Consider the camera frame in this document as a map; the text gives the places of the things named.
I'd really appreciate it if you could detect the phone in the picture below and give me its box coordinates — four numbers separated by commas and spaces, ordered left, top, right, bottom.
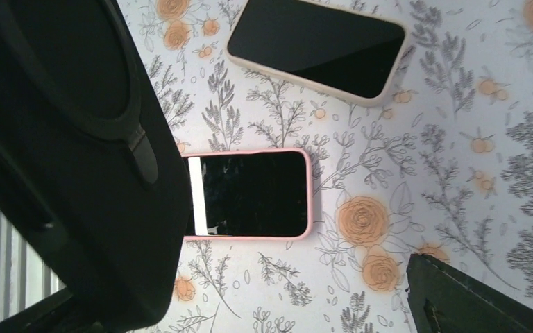
226, 0, 409, 106
183, 148, 314, 240
0, 1, 190, 332

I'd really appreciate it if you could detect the floral patterned table mat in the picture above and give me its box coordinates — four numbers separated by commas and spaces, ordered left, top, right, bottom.
119, 1, 533, 332

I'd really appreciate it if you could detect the aluminium front rail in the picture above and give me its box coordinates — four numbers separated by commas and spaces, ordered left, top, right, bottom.
0, 212, 65, 322

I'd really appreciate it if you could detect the phone in beige case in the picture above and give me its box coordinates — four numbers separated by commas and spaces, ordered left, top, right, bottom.
226, 0, 409, 106

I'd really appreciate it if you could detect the phone in pink case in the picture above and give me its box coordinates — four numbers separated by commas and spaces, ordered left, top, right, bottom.
183, 148, 314, 240

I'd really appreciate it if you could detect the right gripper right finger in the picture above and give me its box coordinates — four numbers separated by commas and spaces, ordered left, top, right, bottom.
407, 254, 533, 333

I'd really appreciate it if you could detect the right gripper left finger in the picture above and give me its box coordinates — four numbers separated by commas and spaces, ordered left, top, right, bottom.
0, 288, 107, 333

